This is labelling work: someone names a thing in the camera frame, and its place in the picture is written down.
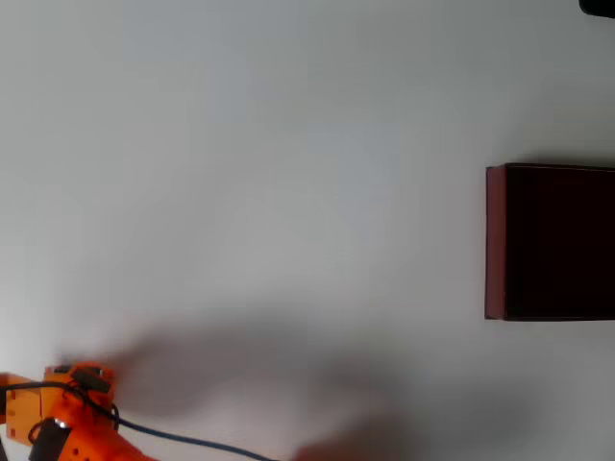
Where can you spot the black object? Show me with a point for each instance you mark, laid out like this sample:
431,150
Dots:
599,7

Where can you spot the dark red cardboard box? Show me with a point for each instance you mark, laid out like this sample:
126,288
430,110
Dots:
557,245

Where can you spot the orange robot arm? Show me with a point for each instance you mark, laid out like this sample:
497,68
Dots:
91,442

